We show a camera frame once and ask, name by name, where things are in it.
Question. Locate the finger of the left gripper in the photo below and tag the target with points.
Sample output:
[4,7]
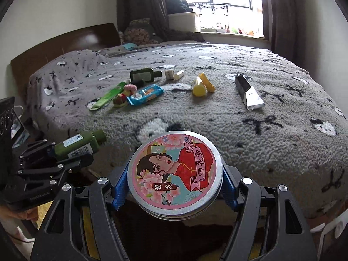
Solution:
[37,148]
[67,168]

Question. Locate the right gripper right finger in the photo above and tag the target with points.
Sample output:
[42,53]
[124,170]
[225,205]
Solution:
[286,233]

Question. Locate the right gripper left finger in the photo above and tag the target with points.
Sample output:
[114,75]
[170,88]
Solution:
[79,224]

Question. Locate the green bottle with barcode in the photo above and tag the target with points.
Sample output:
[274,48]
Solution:
[87,142]

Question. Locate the round pink cream tin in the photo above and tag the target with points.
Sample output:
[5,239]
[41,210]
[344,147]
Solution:
[175,175]

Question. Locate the dark green glass bottle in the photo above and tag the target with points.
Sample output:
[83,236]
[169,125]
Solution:
[145,74]

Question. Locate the white cylindrical tube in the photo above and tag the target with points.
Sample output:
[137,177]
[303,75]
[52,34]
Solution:
[178,75]

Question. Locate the white tape roll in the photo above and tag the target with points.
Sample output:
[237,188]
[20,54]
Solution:
[169,74]

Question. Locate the person's left hand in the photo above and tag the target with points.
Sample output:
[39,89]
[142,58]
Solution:
[7,213]

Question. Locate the pink and green small toy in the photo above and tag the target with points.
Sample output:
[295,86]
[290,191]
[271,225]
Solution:
[120,100]

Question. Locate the green snack wrapper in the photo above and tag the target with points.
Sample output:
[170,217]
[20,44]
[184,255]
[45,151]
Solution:
[108,96]

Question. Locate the blue snack packet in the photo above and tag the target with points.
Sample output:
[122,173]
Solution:
[145,94]

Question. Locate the grey patterned fleece blanket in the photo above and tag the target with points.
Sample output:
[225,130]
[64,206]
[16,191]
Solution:
[298,138]

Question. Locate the teal small object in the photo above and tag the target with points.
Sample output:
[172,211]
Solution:
[129,46]

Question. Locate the silver foil package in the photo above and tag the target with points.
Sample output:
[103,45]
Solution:
[248,94]

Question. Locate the yellow bottle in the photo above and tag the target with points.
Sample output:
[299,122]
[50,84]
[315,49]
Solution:
[198,88]

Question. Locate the brown patterned pillow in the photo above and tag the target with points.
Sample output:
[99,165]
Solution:
[141,32]

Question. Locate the yellow tube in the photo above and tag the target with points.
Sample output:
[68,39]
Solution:
[209,86]

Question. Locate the left dark curtain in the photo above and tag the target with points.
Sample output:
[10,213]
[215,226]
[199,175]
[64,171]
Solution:
[155,11]

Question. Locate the dark curtain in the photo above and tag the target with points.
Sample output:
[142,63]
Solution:
[280,26]
[155,11]

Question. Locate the white box on sill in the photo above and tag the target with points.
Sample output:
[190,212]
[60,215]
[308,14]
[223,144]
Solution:
[186,21]

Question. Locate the dark clothes pile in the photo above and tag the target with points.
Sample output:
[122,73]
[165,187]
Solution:
[177,6]

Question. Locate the right dark curtain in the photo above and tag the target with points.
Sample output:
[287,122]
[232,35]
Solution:
[280,26]

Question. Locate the window with frame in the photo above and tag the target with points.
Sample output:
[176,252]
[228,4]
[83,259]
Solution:
[239,17]

